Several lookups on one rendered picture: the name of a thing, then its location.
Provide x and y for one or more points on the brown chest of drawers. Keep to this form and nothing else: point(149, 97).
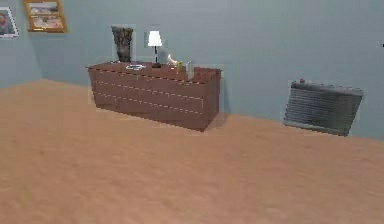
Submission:
point(153, 95)

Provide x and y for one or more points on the clear glass bottle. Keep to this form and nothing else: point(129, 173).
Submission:
point(189, 69)

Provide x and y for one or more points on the yellow small bottle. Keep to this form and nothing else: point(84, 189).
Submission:
point(179, 67)

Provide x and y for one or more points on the white round dish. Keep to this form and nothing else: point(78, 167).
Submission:
point(135, 67)

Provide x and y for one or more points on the white table lamp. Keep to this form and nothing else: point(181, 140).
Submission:
point(155, 39)

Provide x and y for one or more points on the dark grey vase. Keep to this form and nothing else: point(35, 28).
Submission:
point(122, 43)

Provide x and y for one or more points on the gold framed picture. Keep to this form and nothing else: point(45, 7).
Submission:
point(45, 16)

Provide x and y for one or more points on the white framed picture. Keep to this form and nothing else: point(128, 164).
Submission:
point(6, 23)

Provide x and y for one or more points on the grey wall radiator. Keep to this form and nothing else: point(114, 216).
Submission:
point(321, 108)

